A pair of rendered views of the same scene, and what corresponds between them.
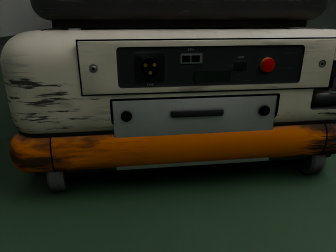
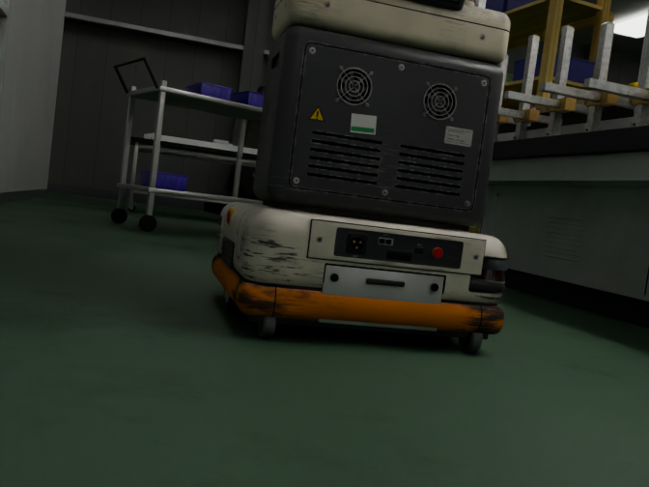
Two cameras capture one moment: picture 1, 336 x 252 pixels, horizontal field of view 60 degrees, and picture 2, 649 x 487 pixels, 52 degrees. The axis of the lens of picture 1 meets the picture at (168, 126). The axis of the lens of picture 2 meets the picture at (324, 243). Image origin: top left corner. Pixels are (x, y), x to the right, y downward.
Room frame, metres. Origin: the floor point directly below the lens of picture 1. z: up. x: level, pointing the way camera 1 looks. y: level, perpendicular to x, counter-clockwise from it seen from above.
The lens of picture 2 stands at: (-0.96, 0.29, 0.30)
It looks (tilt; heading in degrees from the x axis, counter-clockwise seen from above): 3 degrees down; 352
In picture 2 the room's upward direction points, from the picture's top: 7 degrees clockwise
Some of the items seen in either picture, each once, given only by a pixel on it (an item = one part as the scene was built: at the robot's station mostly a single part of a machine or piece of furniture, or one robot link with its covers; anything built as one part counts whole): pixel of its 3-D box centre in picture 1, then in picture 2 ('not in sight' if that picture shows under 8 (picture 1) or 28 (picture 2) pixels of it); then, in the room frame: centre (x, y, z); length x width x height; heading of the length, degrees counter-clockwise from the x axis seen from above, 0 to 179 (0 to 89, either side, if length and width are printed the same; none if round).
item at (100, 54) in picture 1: (212, 65); (399, 248); (0.47, -0.07, 0.23); 0.41 x 0.02 x 0.08; 98
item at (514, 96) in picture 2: not in sight; (552, 103); (1.65, -0.93, 0.83); 0.43 x 0.03 x 0.04; 99
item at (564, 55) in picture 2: not in sight; (560, 84); (1.70, -0.97, 0.92); 0.04 x 0.04 x 0.48; 9
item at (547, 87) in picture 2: not in sight; (592, 97); (1.41, -0.97, 0.83); 0.43 x 0.03 x 0.04; 99
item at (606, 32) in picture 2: not in sight; (599, 85); (1.45, -1.01, 0.88); 0.04 x 0.04 x 0.48; 9
